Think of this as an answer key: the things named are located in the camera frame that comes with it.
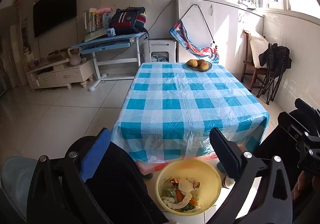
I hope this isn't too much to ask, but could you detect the blue adjustable study desk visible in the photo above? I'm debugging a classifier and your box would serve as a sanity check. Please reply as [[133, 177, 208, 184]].
[[67, 31, 149, 92]]

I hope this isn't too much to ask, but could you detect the large white paper towel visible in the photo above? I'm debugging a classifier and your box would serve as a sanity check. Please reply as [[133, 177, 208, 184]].
[[161, 177, 201, 212]]

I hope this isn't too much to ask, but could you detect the white tall cabinet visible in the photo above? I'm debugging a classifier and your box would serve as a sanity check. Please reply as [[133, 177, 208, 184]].
[[176, 0, 264, 75]]

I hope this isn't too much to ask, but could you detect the yellow plastic trash basin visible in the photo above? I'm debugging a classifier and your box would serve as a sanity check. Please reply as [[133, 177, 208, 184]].
[[155, 159, 222, 216]]

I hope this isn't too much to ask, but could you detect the colourful hanging kite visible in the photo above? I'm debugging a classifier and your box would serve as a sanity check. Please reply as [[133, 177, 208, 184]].
[[169, 2, 220, 64]]

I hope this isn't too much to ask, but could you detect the cream TV cabinet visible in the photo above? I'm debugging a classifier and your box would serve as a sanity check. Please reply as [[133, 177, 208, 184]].
[[25, 58, 94, 89]]

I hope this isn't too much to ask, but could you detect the white air purifier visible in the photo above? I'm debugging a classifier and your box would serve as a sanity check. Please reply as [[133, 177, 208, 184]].
[[143, 39, 176, 63]]

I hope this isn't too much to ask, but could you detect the wall-mounted black television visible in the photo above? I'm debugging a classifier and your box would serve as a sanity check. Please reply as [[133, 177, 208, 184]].
[[33, 0, 77, 38]]

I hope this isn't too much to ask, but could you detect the wooden chair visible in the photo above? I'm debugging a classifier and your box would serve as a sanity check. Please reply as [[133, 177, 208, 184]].
[[240, 30, 267, 92]]

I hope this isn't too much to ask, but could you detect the dark blue backpack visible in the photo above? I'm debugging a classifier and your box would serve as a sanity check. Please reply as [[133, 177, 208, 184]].
[[109, 7, 147, 35]]

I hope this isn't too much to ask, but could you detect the white chair cushion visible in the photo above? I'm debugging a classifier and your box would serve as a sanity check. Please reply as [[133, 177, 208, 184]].
[[248, 31, 268, 69]]

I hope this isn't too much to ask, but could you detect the blue checkered tablecloth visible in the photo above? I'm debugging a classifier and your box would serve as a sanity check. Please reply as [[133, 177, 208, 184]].
[[111, 63, 270, 164]]

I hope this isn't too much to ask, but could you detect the pink kettlebell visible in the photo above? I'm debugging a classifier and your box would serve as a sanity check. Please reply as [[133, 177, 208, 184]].
[[67, 48, 81, 66]]

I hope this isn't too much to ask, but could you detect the row of books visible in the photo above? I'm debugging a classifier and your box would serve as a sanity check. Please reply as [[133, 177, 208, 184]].
[[82, 8, 113, 33]]

